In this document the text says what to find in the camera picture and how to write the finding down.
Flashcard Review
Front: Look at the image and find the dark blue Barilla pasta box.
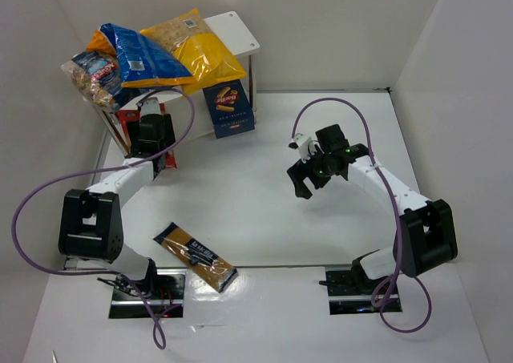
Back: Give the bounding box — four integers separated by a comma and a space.
202, 79, 255, 139

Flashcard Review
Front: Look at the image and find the red spaghetti pack on shelf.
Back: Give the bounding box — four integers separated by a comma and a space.
115, 110, 139, 151

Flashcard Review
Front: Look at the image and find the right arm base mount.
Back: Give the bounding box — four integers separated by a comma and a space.
319, 266, 383, 316

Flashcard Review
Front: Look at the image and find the yellow pasta bag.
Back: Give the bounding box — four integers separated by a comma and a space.
140, 8, 246, 95

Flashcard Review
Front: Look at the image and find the blue and orange pasta bag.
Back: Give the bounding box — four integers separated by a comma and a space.
87, 23, 196, 89

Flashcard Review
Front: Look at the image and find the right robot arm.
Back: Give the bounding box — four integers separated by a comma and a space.
287, 124, 458, 294

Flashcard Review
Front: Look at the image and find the black La Sicilia spaghetti pack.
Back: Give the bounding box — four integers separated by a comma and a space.
153, 222, 238, 293

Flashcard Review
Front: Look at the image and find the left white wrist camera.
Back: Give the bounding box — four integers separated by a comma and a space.
137, 97, 161, 119

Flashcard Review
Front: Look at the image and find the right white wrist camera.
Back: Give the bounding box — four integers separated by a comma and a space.
289, 133, 321, 163

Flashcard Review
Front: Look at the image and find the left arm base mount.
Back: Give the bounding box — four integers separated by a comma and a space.
97, 268, 186, 319

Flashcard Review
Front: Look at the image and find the red spaghetti pack with barcode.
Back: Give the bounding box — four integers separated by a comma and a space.
160, 103, 177, 169

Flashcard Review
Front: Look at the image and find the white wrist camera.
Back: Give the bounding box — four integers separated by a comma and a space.
289, 133, 321, 163
137, 97, 161, 119

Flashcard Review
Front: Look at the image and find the clear fusilli pasta bag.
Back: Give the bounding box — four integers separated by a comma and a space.
61, 51, 121, 112

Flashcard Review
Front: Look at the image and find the white two-tier shelf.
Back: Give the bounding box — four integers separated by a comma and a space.
95, 11, 260, 155

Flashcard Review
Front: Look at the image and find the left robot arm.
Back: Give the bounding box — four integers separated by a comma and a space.
58, 113, 176, 295

